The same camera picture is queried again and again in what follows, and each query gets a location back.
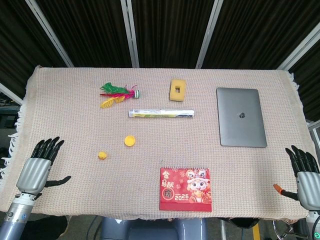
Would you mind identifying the right black-fingered robot hand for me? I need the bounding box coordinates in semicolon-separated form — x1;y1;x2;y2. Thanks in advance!
273;144;320;211

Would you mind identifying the left black-fingered robot hand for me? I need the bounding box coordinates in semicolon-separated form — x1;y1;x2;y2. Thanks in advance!
16;136;72;195

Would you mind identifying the grey closed laptop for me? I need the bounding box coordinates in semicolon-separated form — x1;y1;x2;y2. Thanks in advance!
216;87;268;148

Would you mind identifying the colourful feather shuttlecock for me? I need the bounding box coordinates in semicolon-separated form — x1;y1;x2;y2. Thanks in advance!
99;82;141;110

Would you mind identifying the red 2026 desk calendar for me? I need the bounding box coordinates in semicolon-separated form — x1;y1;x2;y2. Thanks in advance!
159;166;213;213

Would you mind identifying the beige woven tablecloth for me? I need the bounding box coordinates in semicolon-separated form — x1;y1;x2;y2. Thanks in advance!
0;65;315;223

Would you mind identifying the grey-blue robot torso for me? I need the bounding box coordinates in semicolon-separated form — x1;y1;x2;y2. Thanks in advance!
99;216;208;240

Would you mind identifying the yellow sponge with square hole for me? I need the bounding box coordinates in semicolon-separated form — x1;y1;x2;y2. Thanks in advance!
169;79;186;103

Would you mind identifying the white metal frame post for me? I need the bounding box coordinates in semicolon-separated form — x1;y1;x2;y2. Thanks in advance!
24;0;74;68
276;29;320;72
195;0;224;69
120;0;140;68

